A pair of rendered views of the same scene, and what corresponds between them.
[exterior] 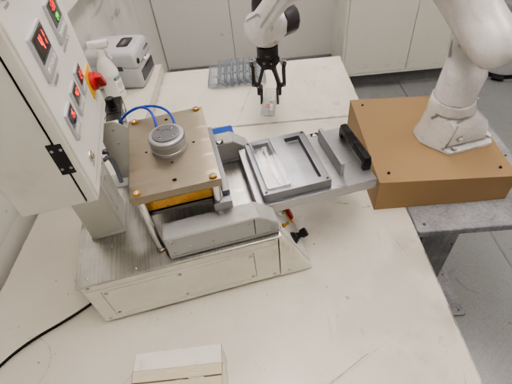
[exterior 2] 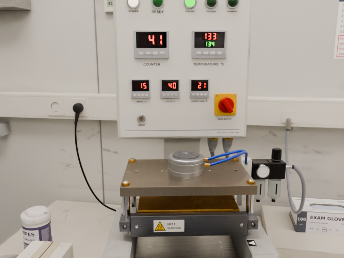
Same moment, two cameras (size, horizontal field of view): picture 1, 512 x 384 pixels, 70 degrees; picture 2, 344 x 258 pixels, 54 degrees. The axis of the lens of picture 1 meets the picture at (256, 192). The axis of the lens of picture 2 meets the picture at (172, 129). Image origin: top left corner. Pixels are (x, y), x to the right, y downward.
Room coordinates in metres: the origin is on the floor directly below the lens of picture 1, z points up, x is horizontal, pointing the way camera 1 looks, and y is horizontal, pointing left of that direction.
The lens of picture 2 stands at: (0.71, -0.53, 1.36)
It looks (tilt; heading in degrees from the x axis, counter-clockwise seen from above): 12 degrees down; 98
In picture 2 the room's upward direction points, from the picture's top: straight up
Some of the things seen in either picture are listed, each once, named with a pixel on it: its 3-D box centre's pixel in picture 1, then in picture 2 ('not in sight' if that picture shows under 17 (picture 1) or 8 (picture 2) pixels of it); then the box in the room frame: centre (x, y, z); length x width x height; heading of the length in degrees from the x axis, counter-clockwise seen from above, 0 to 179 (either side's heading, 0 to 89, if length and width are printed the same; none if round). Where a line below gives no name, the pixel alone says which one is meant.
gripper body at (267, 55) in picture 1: (267, 56); not in sight; (1.25, -0.10, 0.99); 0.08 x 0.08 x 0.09
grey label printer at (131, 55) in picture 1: (120, 61); not in sight; (1.61, 0.53, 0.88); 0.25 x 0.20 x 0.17; 82
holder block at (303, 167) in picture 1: (285, 164); not in sight; (0.69, -0.08, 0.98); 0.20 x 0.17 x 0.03; 10
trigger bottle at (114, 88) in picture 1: (107, 70); not in sight; (1.45, 0.54, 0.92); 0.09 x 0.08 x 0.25; 91
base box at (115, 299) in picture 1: (196, 220); not in sight; (0.67, 0.17, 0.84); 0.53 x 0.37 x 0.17; 100
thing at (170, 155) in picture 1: (158, 153); (193, 176); (0.66, 0.21, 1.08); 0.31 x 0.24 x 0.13; 10
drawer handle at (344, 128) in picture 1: (354, 145); not in sight; (0.72, -0.26, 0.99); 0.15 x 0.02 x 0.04; 10
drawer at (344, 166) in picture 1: (302, 163); not in sight; (0.70, -0.13, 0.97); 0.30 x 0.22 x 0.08; 100
